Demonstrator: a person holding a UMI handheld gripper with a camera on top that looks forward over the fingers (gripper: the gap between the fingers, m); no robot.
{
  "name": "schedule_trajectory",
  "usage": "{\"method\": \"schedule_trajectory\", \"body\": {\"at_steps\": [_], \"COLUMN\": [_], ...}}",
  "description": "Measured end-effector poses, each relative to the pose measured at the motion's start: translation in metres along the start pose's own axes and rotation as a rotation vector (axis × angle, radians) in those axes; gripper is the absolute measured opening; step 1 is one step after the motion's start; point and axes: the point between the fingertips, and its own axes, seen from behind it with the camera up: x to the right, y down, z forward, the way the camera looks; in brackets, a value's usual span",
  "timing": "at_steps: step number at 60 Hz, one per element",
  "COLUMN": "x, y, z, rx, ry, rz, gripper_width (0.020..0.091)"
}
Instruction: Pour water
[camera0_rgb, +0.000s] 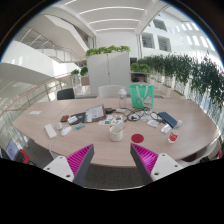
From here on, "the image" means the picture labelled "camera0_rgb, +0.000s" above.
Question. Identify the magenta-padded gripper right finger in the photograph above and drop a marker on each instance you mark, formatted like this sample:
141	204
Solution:
160	165

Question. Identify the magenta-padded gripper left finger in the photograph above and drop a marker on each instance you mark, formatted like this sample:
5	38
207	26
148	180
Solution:
63	166

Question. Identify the clear red-labelled water bottle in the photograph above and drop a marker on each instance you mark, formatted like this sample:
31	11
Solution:
174	135

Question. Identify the flat round red coaster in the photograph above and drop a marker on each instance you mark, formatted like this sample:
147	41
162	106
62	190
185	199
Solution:
137	138

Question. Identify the white computer mouse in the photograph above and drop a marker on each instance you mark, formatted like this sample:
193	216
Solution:
65	130

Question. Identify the white paper packet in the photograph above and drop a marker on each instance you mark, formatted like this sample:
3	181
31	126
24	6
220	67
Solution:
153	123
165	128

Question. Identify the white power strip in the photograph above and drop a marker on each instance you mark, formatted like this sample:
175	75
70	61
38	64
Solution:
50	131

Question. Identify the red chair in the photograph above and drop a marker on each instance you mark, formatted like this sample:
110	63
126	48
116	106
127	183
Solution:
24	155

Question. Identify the small white gadget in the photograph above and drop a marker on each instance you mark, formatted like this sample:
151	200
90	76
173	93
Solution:
59	125

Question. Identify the small teal stick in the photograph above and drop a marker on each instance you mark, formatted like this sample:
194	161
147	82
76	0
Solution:
80	126

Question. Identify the small white card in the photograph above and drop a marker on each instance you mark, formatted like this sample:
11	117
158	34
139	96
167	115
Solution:
72	119

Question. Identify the red and black phone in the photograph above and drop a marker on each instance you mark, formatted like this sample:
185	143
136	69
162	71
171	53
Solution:
64	118

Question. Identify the black folder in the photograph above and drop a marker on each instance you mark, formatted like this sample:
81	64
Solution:
80	116

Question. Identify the white mug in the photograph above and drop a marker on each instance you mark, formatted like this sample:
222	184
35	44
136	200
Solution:
116	134

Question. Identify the open paper notebook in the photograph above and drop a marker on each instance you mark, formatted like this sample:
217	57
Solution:
95	113

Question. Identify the colourful sticker sheet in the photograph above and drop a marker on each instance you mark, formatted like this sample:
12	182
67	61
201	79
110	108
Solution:
111	120

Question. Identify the black chair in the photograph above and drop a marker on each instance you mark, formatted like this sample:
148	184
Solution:
65	94

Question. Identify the black power adapter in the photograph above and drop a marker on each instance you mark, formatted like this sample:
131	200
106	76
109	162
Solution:
109	110

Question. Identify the green cat-print tote bag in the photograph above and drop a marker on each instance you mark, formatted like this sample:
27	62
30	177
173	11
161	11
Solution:
140	95

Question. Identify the clear bottle with white cap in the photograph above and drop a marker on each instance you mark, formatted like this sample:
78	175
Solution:
122	99

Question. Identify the white chair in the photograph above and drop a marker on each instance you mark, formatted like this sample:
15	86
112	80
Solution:
109	91

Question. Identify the long hedge of green plants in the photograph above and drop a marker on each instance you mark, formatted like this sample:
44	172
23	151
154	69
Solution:
186	71

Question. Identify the planter with green plants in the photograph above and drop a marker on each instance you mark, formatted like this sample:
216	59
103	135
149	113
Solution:
83	71

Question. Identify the low planter box with plants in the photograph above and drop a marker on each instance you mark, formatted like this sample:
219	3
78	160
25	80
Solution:
140	67

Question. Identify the white cabinet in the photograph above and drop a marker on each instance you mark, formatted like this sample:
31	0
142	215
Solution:
108	71

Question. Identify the green plants atop cabinet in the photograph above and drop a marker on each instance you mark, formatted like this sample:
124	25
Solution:
106	50

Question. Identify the ceiling light strips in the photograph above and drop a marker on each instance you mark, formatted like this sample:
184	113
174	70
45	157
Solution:
111	8

